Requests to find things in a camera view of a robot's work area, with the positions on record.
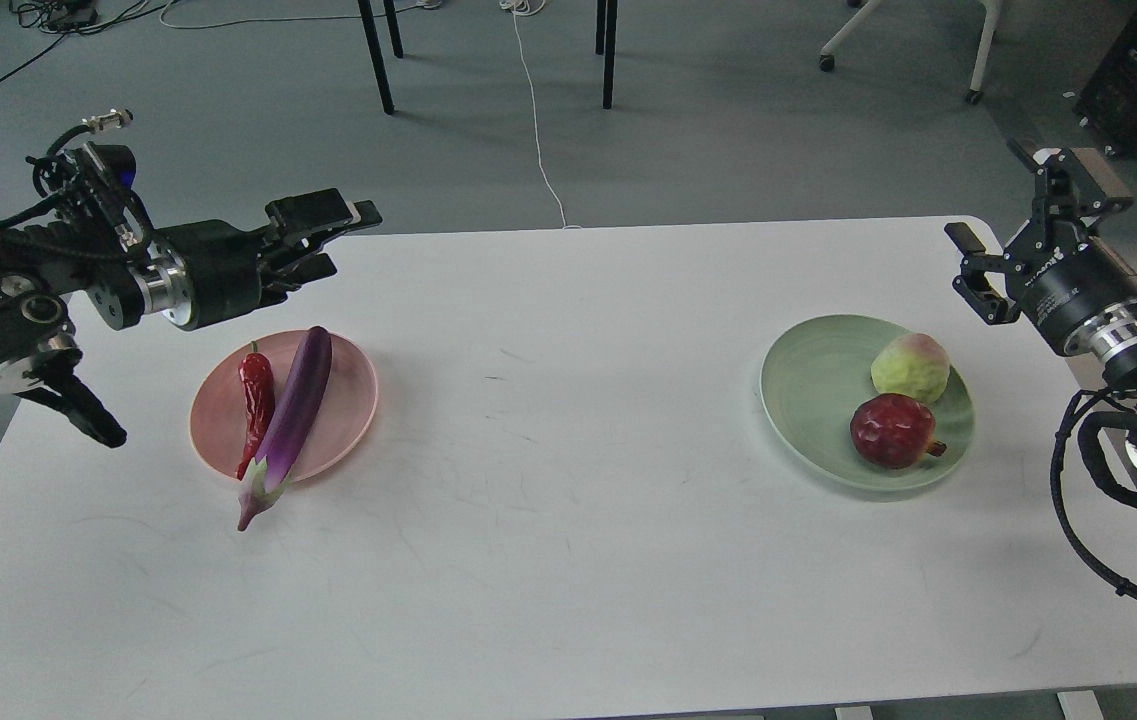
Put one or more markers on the purple eggplant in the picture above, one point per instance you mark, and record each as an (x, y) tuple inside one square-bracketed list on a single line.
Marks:
[(270, 468)]

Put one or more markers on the red pomegranate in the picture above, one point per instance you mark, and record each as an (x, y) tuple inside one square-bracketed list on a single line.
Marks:
[(895, 432)]

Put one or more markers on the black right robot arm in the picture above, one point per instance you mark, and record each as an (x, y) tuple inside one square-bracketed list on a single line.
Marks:
[(1103, 424)]

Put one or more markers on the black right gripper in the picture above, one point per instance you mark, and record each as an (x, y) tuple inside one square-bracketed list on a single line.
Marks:
[(1081, 296)]

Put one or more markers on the green pink peach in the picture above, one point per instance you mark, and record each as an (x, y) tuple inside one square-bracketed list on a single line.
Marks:
[(914, 365)]

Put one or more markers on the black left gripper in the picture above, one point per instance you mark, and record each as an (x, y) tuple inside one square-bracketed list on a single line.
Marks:
[(205, 273)]

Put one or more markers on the red chili pepper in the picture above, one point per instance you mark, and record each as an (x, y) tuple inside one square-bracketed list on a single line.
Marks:
[(256, 376)]

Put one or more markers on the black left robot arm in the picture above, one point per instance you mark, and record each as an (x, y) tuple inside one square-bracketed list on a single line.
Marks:
[(90, 232)]

